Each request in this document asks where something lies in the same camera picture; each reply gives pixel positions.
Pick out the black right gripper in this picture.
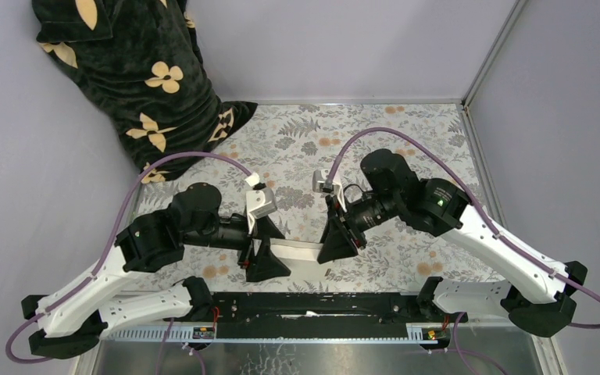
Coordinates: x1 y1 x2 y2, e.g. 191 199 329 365
316 191 402 263

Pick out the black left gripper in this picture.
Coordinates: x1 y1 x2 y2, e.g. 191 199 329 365
184 211 292 282

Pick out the white cardboard paper box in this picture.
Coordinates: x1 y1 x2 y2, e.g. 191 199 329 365
270 238 323 263

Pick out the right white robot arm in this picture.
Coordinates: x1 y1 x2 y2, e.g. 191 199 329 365
317 149 588 338

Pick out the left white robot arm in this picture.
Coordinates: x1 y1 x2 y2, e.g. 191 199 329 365
21 183 291 359

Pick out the floral patterned table cloth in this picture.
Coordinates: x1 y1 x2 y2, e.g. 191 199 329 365
130 104 500 292

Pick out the black floral plush blanket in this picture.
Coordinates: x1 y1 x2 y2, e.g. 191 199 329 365
31 0 257 184

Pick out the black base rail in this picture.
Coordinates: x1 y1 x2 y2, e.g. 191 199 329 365
157 292 459 324

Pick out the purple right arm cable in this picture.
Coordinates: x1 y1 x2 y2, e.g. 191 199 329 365
325 127 600 330

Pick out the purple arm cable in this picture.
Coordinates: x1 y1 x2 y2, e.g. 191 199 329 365
5 152 265 366
325 127 600 330

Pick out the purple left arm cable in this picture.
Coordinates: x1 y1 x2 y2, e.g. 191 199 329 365
5 152 265 366

